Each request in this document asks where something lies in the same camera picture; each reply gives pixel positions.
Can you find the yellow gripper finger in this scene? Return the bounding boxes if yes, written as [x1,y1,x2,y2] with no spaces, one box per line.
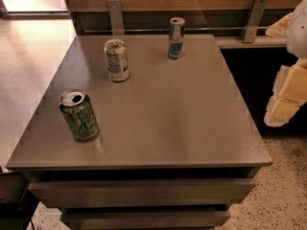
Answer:
[266,12,293,37]
[264,58,307,127]

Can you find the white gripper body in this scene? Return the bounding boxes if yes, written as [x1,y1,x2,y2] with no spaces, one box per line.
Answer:
[286,0,307,58]

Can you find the white 7up can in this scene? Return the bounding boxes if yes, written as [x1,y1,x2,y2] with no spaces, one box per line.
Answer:
[104,38,130,82]

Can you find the blue silver energy drink can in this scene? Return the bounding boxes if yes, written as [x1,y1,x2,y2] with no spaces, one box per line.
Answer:
[168,17,185,59]

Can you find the green soda can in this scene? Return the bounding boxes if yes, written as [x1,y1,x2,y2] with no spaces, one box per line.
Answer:
[59,89,99,141]

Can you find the grey drawer cabinet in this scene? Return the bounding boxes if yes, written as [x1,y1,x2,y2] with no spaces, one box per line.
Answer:
[5,34,273,230]

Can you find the upper grey drawer front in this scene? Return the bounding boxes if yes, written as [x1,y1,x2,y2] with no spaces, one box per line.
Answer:
[30,178,254,208]

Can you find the grey drawer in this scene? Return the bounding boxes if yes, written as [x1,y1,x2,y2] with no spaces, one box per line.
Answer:
[60,211,230,230]
[30,178,254,208]

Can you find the lower grey drawer front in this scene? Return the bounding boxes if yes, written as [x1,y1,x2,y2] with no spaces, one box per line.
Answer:
[60,211,230,230]

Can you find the dark object lower left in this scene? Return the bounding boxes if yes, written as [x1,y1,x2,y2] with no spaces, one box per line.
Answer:
[0,172,38,230]

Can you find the right metal wall bracket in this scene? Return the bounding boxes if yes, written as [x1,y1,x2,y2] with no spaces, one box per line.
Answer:
[240,0,268,43]

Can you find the metal wall bracket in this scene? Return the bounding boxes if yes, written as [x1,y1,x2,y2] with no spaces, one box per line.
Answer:
[107,0,125,35]
[240,0,268,43]

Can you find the left metal wall bracket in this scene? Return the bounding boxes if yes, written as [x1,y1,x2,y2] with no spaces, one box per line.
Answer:
[107,0,125,35]

